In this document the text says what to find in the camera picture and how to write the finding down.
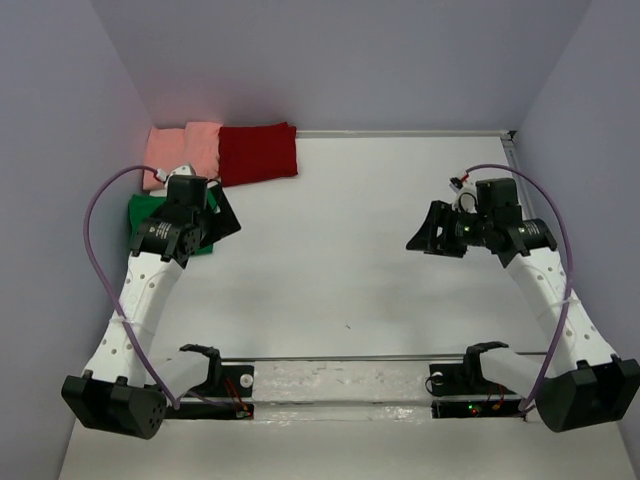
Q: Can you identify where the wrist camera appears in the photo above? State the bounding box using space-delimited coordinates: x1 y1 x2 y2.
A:
449 173 478 213
153 163 196 184

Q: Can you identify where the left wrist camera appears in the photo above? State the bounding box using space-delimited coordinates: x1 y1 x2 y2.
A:
153 163 196 184

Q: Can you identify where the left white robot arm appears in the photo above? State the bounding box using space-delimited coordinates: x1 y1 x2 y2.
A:
61 174 241 440

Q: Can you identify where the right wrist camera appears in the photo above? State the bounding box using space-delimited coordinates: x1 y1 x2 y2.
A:
449 173 478 213

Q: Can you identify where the folded pink t shirt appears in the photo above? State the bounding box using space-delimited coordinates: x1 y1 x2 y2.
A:
144 122 222 179

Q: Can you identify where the green t shirt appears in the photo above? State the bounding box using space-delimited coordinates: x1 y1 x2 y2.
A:
128 182 218 255

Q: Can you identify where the folded red t shirt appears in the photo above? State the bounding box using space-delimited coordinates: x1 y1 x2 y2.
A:
219 122 298 187

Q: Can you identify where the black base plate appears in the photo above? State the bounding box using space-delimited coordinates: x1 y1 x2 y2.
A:
425 363 523 420
165 362 255 421

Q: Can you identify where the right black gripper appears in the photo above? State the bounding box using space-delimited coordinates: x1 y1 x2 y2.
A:
405 200 493 259

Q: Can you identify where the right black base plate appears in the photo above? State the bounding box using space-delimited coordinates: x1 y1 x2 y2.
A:
425 363 523 420

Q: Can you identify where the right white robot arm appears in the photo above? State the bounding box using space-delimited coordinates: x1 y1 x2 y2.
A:
406 176 639 432

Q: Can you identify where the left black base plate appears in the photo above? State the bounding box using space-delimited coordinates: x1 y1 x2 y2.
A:
165 362 255 421

